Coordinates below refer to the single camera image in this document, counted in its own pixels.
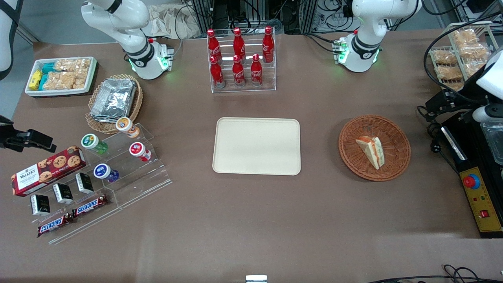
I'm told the triangular sandwich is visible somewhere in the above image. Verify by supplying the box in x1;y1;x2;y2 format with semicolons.
355;136;384;170

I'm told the white rectangular snack tray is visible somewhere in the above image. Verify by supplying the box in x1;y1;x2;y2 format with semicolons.
25;57;98;97

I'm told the round brown wicker basket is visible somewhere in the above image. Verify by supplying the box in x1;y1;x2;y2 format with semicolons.
338;114;411;182

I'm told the tan wicker basket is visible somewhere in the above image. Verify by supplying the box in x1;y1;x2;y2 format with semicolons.
85;74;143;134

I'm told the beige plastic tray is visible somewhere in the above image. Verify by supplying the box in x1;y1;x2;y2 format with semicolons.
212;117;301;176

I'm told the clear plastic container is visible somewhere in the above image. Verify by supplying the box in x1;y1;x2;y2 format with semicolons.
479;120;503;165

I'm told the red Walkers cookie box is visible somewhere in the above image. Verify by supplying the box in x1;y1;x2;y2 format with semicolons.
11;146;87;197

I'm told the black machine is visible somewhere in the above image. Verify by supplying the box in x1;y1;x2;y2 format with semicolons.
440;110;503;239

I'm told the green lid small bottle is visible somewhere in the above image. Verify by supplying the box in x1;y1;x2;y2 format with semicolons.
81;134;108;155

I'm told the small black box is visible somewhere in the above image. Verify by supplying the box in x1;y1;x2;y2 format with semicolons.
53;183;74;204
31;194;51;216
75;173;95;194

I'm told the clear rice cracker bag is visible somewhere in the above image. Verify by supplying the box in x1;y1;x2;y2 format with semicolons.
42;71;89;90
54;58;92;73

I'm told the red emergency stop button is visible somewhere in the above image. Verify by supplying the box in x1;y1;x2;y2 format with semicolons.
463;173;481;190

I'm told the blue lid small bottle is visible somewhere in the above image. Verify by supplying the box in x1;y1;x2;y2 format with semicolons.
93;164;119;183

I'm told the Snickers bar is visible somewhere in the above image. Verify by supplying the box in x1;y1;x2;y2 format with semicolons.
37;213;73;238
73;195;108;218

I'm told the stack of foil containers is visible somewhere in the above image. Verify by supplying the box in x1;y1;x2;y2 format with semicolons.
90;78;137;123

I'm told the orange lid small bottle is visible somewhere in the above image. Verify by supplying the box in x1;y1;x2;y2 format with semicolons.
116;117;141;138

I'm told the yellow control panel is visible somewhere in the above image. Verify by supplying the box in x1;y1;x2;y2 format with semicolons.
459;167;503;233

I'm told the red lid small bottle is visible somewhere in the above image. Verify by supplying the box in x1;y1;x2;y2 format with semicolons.
129;142;152;162

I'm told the clear acrylic stepped stand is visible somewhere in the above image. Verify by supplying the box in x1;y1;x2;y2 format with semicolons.
14;123;173;245

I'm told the beige cloth bag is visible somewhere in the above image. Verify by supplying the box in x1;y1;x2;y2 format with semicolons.
147;3;201;39

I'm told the red cola bottle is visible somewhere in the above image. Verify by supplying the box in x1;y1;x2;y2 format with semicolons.
210;56;225;88
250;54;263;87
233;28;246;59
262;26;274;63
232;55;246;87
207;29;222;63

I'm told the clear acrylic bottle rack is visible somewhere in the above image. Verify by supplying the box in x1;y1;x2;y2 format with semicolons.
207;28;276;94

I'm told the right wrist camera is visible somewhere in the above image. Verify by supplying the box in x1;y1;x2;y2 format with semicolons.
0;116;15;136

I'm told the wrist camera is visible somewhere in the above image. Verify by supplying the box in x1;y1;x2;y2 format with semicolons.
442;90;478;106
0;116;15;136

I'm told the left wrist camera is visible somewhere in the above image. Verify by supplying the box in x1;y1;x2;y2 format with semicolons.
442;90;478;106

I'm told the black power cable with plug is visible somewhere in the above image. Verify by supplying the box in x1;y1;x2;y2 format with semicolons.
417;105;460;174

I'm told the white wire rack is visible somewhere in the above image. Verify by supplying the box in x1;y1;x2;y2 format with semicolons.
428;22;496;93

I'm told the white post with black strap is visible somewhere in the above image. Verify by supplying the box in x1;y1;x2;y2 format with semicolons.
0;0;25;81

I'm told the aluminium equipment frame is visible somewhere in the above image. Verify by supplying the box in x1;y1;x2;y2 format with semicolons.
191;0;354;35

